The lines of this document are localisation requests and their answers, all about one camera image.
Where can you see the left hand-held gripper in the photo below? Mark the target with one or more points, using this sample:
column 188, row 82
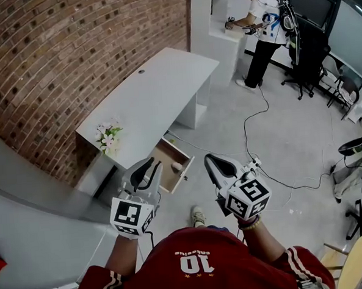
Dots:
column 127, row 212

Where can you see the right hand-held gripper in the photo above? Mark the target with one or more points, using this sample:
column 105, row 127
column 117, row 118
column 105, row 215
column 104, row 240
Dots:
column 248, row 197

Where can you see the wooden drawer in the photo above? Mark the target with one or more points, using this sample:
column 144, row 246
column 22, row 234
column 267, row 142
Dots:
column 169, row 160

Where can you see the small white object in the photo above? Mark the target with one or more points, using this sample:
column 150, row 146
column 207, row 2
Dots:
column 176, row 167

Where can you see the person's left forearm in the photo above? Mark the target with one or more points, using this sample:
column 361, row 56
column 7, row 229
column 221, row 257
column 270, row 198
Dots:
column 122, row 257

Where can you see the person's right forearm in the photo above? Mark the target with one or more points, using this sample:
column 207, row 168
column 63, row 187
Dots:
column 260, row 243

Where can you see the white power strip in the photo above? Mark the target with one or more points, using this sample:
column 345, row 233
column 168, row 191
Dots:
column 254, row 164

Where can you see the pink and white flowers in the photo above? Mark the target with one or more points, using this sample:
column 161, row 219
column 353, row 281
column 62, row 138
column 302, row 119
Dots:
column 108, row 137

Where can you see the person's white shoe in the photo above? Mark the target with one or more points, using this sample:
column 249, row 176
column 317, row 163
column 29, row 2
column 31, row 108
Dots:
column 198, row 216

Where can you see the person's blue jeans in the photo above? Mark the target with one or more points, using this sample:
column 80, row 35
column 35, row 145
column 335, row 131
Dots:
column 218, row 228

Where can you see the white desk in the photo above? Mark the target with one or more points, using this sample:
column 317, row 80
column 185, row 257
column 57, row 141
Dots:
column 153, row 99

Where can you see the person's red jersey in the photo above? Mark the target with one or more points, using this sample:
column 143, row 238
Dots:
column 207, row 267

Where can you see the white shelf cabinet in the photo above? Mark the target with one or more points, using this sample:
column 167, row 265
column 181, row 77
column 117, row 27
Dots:
column 221, row 46

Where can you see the white refrigerator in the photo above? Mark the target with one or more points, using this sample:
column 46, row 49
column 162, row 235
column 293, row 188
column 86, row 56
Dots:
column 36, row 226

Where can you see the black round bowl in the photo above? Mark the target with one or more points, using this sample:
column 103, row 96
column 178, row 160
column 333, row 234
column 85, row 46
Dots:
column 352, row 147

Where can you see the black office chair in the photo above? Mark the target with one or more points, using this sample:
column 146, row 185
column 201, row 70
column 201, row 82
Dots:
column 307, row 56

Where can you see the black folding chair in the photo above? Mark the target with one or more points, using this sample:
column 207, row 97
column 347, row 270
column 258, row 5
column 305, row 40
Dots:
column 346, row 91

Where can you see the white box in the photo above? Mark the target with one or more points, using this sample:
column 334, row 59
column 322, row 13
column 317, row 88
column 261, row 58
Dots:
column 360, row 108

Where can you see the round wooden stool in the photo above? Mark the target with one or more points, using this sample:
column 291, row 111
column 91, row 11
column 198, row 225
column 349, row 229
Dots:
column 353, row 261

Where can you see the large black screen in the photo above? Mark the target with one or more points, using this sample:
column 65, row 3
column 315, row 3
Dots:
column 311, row 1

